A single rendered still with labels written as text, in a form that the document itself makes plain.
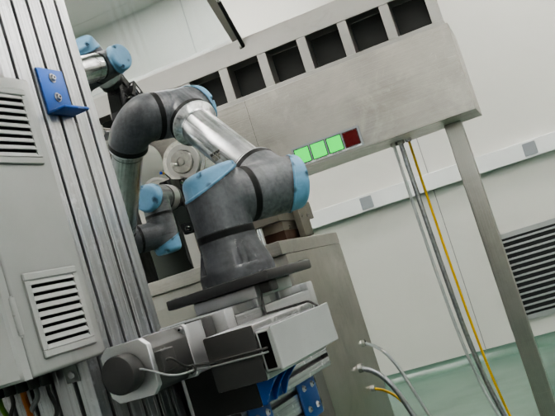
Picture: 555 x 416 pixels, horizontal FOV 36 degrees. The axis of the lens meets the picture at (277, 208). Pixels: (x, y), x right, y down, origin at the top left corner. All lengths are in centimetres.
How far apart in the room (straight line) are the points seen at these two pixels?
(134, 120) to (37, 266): 75
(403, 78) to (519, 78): 237
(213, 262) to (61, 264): 37
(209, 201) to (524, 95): 373
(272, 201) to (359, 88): 129
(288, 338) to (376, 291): 396
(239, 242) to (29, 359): 54
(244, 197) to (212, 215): 7
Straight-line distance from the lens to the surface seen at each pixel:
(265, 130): 304
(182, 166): 277
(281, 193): 173
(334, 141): 295
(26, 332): 129
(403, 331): 533
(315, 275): 260
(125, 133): 204
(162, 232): 231
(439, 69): 292
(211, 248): 167
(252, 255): 166
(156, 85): 322
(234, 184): 169
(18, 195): 137
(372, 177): 531
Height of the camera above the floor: 79
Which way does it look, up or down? 5 degrees up
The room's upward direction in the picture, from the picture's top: 17 degrees counter-clockwise
